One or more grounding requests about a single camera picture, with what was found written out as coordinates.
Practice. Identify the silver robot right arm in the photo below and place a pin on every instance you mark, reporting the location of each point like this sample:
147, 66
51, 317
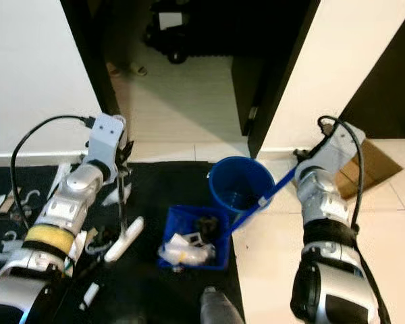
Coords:
320, 202

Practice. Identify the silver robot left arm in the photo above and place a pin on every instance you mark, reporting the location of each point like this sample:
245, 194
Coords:
77, 196

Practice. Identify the blue plastic bucket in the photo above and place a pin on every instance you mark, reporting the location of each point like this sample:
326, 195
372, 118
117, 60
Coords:
236, 185

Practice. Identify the beige slipper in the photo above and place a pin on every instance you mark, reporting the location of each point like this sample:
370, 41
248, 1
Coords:
137, 69
113, 68

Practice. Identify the open brown cardboard box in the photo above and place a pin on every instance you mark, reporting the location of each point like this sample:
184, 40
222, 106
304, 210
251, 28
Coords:
374, 169

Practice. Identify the white plastic strip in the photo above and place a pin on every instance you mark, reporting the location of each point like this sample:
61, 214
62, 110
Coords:
58, 179

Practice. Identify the black open door leaf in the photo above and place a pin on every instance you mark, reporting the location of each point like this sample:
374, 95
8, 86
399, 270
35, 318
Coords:
246, 94

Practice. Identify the black wooden panel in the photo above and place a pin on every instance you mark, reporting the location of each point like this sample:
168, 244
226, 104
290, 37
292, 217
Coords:
388, 81

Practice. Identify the clear bottle yellow label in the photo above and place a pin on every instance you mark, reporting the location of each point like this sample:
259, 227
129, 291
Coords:
185, 251

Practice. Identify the white paper label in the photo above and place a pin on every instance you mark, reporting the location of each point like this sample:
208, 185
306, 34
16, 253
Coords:
170, 21

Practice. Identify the black wheeled case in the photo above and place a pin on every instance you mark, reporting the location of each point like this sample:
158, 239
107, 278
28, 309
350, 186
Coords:
202, 37

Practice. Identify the grey robot right leg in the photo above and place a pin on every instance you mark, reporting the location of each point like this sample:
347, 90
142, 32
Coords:
221, 310

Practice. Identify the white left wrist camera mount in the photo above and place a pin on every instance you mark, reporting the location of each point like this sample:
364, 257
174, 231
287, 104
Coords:
104, 135

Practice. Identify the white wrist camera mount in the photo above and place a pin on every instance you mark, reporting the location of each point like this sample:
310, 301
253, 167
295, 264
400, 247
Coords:
104, 135
337, 152

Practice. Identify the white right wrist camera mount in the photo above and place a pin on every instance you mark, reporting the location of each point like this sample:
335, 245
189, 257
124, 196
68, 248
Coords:
337, 152

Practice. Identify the black door frame post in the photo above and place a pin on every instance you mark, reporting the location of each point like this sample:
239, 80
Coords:
287, 67
88, 47

